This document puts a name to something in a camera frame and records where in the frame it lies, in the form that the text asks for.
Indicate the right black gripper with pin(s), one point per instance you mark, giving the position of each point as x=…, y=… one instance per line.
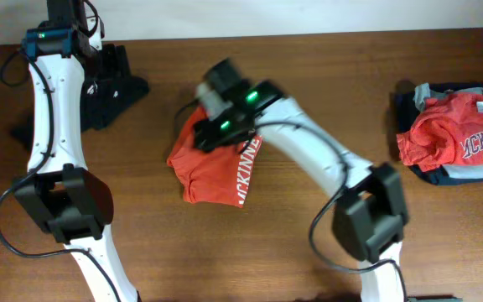
x=208, y=136

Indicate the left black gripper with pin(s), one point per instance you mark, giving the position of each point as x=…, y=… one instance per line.
x=118, y=67

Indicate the black knit garment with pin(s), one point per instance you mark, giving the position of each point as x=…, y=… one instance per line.
x=103, y=102

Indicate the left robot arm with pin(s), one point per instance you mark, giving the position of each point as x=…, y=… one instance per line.
x=79, y=83

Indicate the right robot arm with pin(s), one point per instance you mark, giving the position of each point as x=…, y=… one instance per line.
x=368, y=202

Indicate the red McKinney printed t-shirt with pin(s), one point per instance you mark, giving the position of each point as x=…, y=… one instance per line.
x=221, y=176

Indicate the plain orange t-shirt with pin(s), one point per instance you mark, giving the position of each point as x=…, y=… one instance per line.
x=448, y=131

